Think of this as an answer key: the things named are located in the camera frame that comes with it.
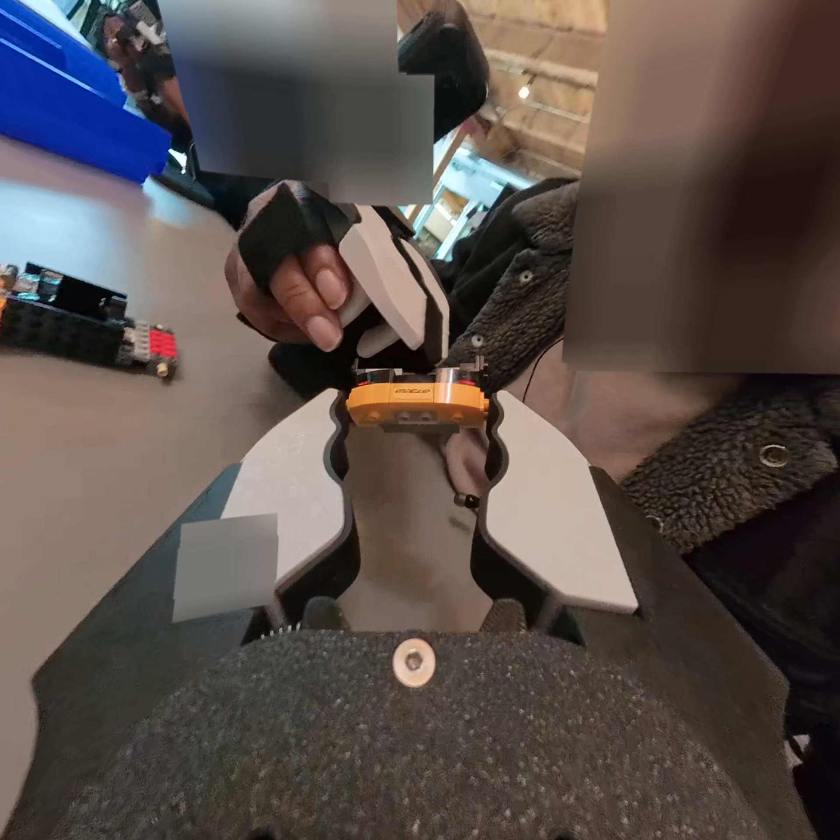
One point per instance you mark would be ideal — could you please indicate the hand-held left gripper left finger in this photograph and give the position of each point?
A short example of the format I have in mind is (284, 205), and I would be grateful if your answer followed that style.
(289, 472)

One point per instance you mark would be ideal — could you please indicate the blue plastic bin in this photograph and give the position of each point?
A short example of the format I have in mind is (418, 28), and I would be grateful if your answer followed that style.
(65, 98)

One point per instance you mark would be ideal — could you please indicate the ceiling light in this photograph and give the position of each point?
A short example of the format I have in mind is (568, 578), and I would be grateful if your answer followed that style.
(523, 92)

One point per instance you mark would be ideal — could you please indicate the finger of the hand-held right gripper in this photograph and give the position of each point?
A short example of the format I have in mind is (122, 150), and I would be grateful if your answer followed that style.
(438, 315)
(380, 275)

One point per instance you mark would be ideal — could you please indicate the person's right hand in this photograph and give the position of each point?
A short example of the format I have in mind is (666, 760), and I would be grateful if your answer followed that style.
(295, 302)

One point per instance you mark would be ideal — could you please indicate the pale pink hoodie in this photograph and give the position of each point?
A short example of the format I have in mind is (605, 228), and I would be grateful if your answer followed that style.
(407, 525)

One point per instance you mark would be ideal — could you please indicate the orange lego bumper assembly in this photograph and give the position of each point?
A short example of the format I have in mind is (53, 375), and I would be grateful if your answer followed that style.
(394, 401)

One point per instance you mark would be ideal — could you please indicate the black lego car chassis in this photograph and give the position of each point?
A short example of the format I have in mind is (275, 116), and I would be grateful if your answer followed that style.
(65, 328)

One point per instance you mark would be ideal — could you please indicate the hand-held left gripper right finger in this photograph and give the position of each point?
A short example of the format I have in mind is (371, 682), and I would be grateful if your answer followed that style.
(551, 512)

